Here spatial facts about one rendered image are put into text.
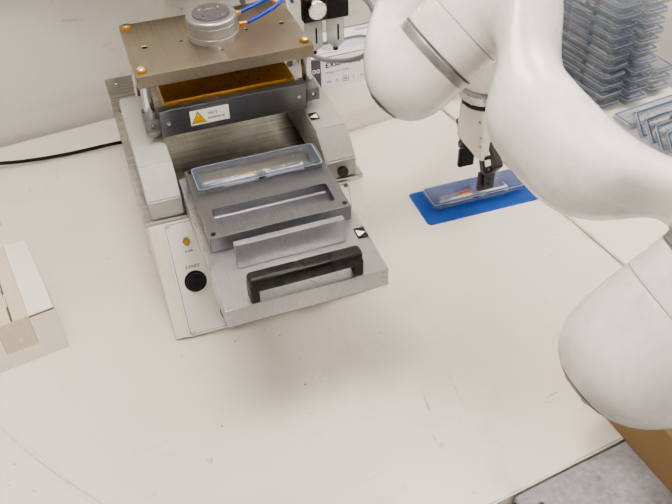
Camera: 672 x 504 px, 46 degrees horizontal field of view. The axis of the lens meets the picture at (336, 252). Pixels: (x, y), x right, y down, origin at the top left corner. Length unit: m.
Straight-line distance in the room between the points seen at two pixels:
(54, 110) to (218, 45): 0.64
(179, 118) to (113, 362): 0.39
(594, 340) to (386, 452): 0.50
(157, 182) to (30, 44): 0.63
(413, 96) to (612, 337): 0.35
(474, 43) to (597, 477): 0.59
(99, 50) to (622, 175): 1.28
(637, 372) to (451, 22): 0.40
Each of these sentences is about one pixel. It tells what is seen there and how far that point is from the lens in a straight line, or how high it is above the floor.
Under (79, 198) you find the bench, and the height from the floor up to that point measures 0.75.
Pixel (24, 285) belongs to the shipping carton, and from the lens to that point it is 1.30.
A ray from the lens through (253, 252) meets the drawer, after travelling 1.03.
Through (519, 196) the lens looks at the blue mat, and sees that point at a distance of 1.53.
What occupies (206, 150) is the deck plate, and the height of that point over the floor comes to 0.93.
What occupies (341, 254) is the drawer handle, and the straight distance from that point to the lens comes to 0.99.
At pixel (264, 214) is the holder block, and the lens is 1.11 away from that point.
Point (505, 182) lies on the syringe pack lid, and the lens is 1.53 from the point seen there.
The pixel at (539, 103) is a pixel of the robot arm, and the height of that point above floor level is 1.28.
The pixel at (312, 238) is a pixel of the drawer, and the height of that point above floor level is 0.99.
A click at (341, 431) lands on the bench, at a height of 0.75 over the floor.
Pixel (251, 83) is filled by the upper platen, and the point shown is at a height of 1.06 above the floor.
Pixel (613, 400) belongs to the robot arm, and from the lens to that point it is 0.68.
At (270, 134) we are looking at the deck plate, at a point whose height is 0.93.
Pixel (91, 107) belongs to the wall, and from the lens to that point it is 1.82.
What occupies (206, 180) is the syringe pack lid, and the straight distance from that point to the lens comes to 1.14.
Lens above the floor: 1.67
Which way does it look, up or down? 42 degrees down
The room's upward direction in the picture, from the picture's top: 2 degrees counter-clockwise
